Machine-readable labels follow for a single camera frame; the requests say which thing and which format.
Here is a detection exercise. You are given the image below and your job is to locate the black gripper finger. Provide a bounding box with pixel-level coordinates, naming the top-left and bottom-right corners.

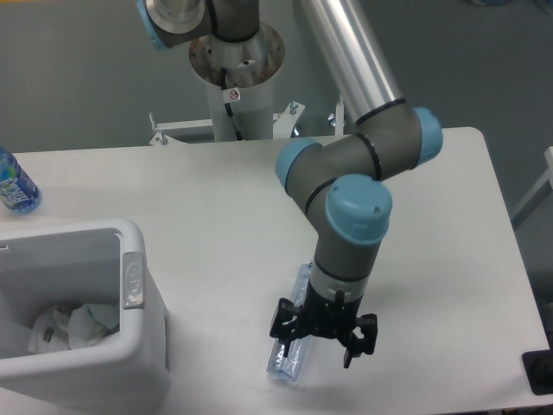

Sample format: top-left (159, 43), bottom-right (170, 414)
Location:
top-left (342, 314), bottom-right (378, 368)
top-left (270, 297), bottom-right (305, 355)

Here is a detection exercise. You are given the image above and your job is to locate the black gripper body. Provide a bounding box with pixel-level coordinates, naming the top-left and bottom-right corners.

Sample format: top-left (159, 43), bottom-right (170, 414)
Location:
top-left (298, 287), bottom-right (363, 339)

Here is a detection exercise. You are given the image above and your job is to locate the white paper wrapper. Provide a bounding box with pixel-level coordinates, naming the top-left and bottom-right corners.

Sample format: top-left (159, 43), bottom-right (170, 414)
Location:
top-left (68, 303), bottom-right (120, 349)

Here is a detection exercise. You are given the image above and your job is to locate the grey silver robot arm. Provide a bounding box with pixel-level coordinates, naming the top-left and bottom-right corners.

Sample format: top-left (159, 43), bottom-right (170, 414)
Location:
top-left (137, 1), bottom-right (443, 363)

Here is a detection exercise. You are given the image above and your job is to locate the crumpled trash inside can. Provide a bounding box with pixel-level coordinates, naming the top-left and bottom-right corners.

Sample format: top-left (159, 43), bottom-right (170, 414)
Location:
top-left (28, 304), bottom-right (73, 354)

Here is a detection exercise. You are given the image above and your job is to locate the white plastic trash can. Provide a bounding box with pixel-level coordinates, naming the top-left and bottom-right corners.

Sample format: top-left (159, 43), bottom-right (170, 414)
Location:
top-left (1, 219), bottom-right (171, 414)

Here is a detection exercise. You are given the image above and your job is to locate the clear empty plastic bottle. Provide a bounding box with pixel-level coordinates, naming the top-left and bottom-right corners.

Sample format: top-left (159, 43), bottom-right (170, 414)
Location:
top-left (266, 260), bottom-right (313, 383)

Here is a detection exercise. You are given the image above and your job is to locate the black clamp at table edge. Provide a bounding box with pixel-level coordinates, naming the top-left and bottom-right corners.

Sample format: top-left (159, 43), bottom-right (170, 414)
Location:
top-left (522, 349), bottom-right (552, 396)

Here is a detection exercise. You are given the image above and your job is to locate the blue label water bottle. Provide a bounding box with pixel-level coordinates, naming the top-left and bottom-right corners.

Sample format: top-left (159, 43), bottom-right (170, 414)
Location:
top-left (1, 148), bottom-right (41, 214)

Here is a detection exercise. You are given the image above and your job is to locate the white metal frame bracket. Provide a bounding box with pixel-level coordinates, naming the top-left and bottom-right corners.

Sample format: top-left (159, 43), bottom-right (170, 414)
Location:
top-left (149, 94), bottom-right (346, 146)

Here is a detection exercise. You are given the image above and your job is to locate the white frame bar right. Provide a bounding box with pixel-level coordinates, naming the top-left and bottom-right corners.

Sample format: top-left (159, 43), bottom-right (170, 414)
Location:
top-left (511, 146), bottom-right (552, 229)

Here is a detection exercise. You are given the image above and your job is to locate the black cable on pedestal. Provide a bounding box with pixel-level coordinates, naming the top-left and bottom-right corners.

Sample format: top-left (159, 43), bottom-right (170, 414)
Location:
top-left (219, 67), bottom-right (244, 141)

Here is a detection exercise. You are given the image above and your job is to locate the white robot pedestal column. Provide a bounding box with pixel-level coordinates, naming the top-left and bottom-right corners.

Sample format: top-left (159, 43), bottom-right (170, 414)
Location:
top-left (189, 22), bottom-right (285, 142)

